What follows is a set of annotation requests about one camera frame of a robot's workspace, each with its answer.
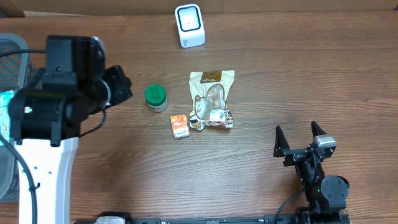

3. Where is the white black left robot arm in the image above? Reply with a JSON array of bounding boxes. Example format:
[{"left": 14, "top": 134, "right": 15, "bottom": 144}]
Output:
[{"left": 7, "top": 35, "right": 132, "bottom": 223}]

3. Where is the teal flushable wipes pack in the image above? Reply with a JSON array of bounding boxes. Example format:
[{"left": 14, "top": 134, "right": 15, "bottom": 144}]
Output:
[{"left": 0, "top": 106, "right": 10, "bottom": 142}]

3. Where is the green Kleenex Play tissue pack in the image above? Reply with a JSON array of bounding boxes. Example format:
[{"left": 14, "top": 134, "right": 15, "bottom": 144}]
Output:
[{"left": 0, "top": 90, "right": 15, "bottom": 108}]

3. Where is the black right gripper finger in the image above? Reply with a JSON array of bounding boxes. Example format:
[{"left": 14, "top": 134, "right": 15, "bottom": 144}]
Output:
[
  {"left": 311, "top": 121, "right": 326, "bottom": 138},
  {"left": 273, "top": 126, "right": 290, "bottom": 157}
]

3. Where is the green lidded jar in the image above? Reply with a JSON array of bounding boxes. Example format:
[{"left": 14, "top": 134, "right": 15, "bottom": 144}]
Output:
[{"left": 144, "top": 85, "right": 169, "bottom": 113}]

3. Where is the white barcode scanner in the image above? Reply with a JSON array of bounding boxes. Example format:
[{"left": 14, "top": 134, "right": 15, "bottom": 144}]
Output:
[{"left": 175, "top": 4, "right": 205, "bottom": 49}]

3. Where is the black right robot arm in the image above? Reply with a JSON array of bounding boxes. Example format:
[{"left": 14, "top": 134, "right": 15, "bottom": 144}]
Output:
[{"left": 271, "top": 121, "right": 350, "bottom": 224}]

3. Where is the beige snack bag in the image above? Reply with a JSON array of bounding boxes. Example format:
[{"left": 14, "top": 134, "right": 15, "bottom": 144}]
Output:
[{"left": 188, "top": 70, "right": 235, "bottom": 131}]

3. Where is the grey plastic mesh basket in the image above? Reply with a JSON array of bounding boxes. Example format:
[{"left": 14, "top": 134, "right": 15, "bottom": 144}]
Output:
[{"left": 1, "top": 33, "right": 30, "bottom": 203}]

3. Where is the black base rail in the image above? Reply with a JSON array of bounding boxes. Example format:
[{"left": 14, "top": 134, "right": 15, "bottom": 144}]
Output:
[{"left": 74, "top": 212, "right": 351, "bottom": 224}]

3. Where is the orange Kleenex tissue pack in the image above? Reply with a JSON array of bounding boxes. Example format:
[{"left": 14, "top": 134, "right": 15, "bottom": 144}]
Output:
[{"left": 170, "top": 114, "right": 190, "bottom": 139}]

